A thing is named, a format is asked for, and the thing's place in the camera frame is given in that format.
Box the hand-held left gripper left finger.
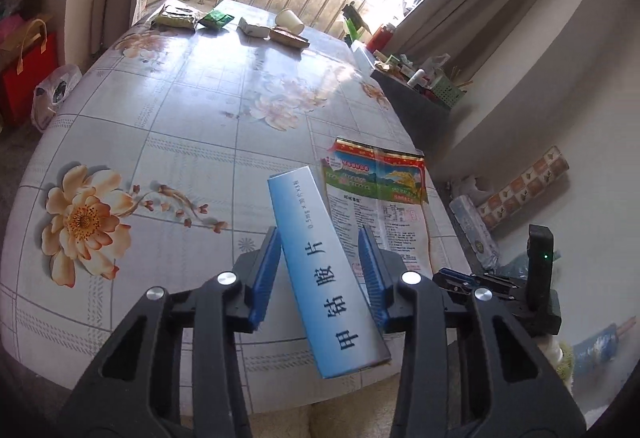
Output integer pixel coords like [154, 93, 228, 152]
[52, 225, 282, 438]

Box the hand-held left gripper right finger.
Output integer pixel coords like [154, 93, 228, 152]
[357, 224, 588, 438]

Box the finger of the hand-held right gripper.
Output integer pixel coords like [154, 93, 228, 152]
[432, 268, 523, 304]

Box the blue medicine box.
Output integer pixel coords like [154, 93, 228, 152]
[267, 165, 392, 380]

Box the wrapped white pack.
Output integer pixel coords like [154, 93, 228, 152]
[448, 194, 501, 271]

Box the patterned paper roll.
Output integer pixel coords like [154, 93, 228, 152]
[475, 146, 571, 231]

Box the colourful printed flat bag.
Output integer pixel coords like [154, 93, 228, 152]
[320, 137, 433, 279]

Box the blue patterned cloth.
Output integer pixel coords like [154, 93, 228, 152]
[572, 324, 623, 366]

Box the dark side table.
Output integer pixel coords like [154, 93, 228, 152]
[370, 67, 473, 164]

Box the green basket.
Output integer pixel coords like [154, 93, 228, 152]
[430, 75, 468, 109]

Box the white carton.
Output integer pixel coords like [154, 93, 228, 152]
[350, 40, 378, 74]

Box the red bottle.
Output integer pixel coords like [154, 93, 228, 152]
[369, 24, 397, 53]

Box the brown packet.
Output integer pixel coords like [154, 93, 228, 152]
[269, 27, 311, 50]

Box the small white box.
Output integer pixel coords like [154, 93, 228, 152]
[236, 16, 273, 39]

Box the green carton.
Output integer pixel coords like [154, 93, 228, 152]
[342, 4, 373, 44]

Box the paper cup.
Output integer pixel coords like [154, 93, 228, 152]
[274, 8, 305, 35]

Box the dark green packet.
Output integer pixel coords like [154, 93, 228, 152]
[197, 9, 236, 31]

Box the green and white packet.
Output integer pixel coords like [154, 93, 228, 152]
[150, 0, 206, 34]

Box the white plastic bag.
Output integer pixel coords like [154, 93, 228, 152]
[32, 64, 83, 133]

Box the red gift bag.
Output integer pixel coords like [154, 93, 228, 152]
[0, 18, 58, 126]

